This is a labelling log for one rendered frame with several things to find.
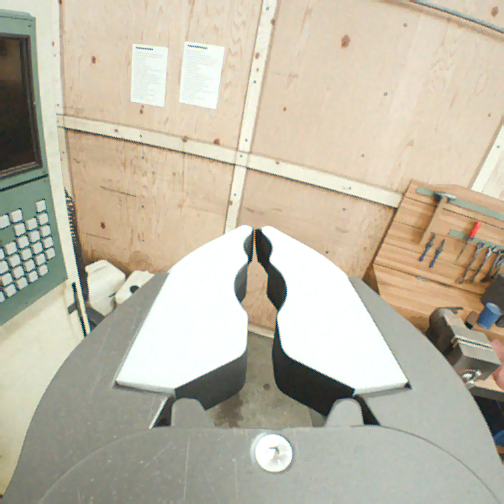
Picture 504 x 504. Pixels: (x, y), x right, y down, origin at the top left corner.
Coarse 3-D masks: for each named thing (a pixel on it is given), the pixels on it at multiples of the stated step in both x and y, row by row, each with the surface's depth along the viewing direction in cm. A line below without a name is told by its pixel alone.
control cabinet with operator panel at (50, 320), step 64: (0, 0) 41; (0, 64) 45; (0, 128) 50; (0, 192) 54; (64, 192) 76; (0, 256) 58; (64, 256) 83; (0, 320) 63; (64, 320) 92; (0, 384) 72; (0, 448) 75
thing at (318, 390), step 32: (288, 256) 10; (320, 256) 10; (288, 288) 8; (320, 288) 8; (352, 288) 9; (288, 320) 7; (320, 320) 7; (352, 320) 7; (288, 352) 6; (320, 352) 6; (352, 352) 6; (384, 352) 6; (288, 384) 7; (320, 384) 6; (352, 384) 6; (384, 384) 6; (320, 416) 7
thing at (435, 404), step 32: (384, 320) 7; (416, 352) 6; (416, 384) 6; (448, 384) 6; (384, 416) 5; (416, 416) 5; (448, 416) 5; (480, 416) 5; (448, 448) 5; (480, 448) 4
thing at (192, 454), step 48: (144, 432) 4; (192, 432) 4; (240, 432) 4; (288, 432) 4; (336, 432) 5; (384, 432) 4; (96, 480) 4; (144, 480) 4; (192, 480) 4; (240, 480) 4; (288, 480) 4; (336, 480) 4; (384, 480) 4; (432, 480) 4; (480, 480) 4
